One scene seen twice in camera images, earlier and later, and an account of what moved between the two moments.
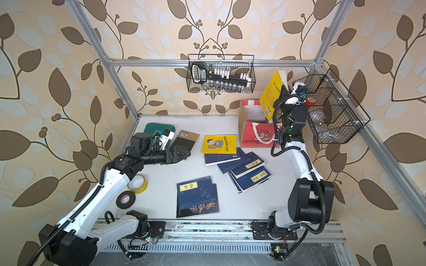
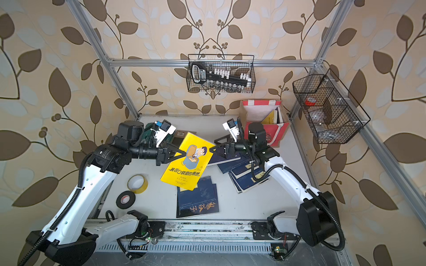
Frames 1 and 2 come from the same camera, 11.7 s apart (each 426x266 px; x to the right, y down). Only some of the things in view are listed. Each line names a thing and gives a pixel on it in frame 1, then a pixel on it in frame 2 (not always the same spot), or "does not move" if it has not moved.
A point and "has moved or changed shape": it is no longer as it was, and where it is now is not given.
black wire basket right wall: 335,116 does not move
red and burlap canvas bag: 255,130 does not move
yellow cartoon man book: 219,144 has moved or changed shape
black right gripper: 283,105 to 229,148
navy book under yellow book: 213,159 does not move
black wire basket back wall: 237,64 does not move
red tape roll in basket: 310,101 does not move
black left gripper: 173,156 does not move
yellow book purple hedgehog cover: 273,92 to 269,119
